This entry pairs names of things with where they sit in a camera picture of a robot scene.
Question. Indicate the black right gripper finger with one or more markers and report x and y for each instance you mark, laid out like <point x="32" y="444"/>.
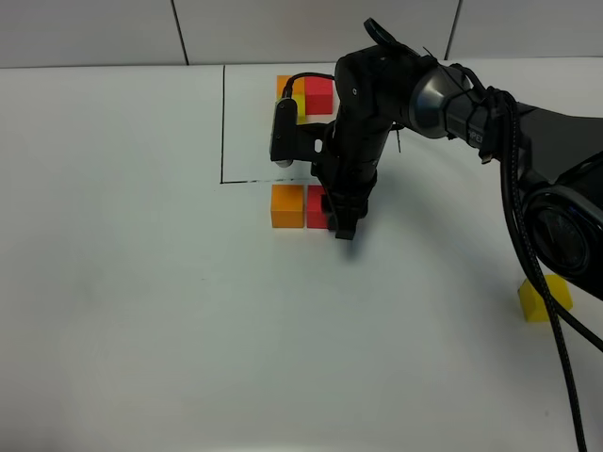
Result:
<point x="327" y="212"/>
<point x="346" y="219"/>

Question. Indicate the red template cube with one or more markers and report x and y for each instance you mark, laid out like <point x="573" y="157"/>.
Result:
<point x="319" y="96"/>

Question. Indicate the orange template cube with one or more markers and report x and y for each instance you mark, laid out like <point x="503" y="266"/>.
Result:
<point x="297" y="90"/>

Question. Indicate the yellow template cube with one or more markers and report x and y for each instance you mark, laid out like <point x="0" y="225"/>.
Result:
<point x="301" y="107"/>

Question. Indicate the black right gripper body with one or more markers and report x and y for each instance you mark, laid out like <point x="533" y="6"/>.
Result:
<point x="357" y="146"/>

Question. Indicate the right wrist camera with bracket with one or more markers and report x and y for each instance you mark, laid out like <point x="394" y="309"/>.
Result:
<point x="291" y="142"/>

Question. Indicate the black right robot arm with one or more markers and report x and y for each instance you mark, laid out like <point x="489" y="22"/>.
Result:
<point x="555" y="160"/>

